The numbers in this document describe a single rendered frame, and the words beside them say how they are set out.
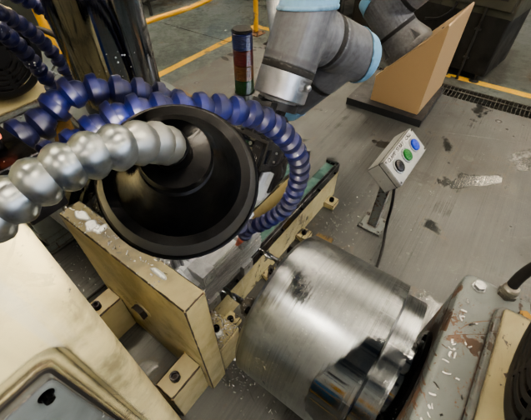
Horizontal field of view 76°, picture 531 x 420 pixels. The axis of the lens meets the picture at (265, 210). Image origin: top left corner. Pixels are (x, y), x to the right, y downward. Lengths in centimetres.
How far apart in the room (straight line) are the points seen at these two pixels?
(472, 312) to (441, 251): 56
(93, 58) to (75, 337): 25
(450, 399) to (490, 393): 4
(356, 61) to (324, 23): 10
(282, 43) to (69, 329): 46
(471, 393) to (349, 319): 14
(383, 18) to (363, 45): 88
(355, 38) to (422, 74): 86
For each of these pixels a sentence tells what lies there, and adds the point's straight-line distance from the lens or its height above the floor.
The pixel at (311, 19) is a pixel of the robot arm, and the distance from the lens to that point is 57.
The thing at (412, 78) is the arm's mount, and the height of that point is 96.
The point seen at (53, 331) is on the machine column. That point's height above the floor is 133.
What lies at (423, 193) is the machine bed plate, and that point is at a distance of 121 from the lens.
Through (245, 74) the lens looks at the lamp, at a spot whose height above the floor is 110.
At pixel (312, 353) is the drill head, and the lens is 46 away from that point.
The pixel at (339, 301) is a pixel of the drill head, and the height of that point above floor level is 116.
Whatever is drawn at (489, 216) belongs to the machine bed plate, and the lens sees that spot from 123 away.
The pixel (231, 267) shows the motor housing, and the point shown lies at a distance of 66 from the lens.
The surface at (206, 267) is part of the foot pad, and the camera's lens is 60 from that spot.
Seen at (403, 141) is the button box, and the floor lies 108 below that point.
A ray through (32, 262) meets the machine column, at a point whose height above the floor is 140.
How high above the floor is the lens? 156
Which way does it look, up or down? 47 degrees down
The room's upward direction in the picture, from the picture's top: straight up
